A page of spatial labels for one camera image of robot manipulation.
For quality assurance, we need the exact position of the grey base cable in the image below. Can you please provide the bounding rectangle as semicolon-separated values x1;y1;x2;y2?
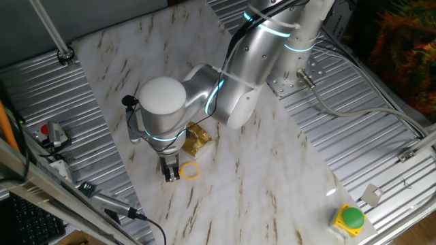
296;69;429;137

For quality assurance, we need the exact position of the grey box red stop button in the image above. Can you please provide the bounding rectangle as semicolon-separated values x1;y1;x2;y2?
32;122;52;140

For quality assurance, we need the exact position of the black keyboard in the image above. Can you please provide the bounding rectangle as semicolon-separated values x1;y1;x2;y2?
8;193;67;245

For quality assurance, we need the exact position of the green circuit board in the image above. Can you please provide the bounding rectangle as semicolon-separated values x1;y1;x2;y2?
78;181;96;199

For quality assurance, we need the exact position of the white printed carton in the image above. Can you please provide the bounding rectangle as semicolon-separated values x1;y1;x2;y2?
326;0;357;45

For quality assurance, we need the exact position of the small metal corner bracket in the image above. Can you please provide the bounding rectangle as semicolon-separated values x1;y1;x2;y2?
397;148;417;163

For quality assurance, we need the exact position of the aluminium pole with foot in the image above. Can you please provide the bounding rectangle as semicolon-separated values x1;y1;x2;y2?
29;0;76;67

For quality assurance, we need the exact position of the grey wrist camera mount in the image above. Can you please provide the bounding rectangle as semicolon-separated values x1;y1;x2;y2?
121;94;146;146

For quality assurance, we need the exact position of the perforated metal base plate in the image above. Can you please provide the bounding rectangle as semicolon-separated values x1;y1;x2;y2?
265;50;326;99

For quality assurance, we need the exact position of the yellow bubble ring wand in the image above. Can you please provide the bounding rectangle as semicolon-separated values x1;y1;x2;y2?
179;161;202;181

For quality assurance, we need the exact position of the orange green patterned cloth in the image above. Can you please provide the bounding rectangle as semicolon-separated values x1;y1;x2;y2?
343;0;436;123

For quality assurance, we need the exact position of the gold foil packet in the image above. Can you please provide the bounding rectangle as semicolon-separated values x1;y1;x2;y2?
181;121;213;161

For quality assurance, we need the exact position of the aluminium frame beam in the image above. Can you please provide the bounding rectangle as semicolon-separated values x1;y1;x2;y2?
0;137;137;245

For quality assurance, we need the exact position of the small grey plate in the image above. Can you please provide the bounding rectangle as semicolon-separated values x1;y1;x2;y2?
360;183;385;208

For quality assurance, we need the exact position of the white cable bundle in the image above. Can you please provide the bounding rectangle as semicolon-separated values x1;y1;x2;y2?
311;39;426;137

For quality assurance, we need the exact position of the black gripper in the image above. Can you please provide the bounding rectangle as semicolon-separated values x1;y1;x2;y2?
159;153;181;183

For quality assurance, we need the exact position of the yellow box green push button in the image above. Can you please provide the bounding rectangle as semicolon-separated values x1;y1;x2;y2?
328;203;367;239

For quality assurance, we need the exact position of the silver finned device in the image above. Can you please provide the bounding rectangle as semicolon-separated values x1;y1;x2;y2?
90;189;147;221

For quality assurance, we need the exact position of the aluminium rail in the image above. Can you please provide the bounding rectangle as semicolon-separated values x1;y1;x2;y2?
410;129;436;154

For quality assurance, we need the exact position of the black device cable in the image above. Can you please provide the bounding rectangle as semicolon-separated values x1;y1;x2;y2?
144;217;168;245

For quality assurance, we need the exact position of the orange pole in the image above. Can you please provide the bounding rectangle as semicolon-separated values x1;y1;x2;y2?
0;100;20;152

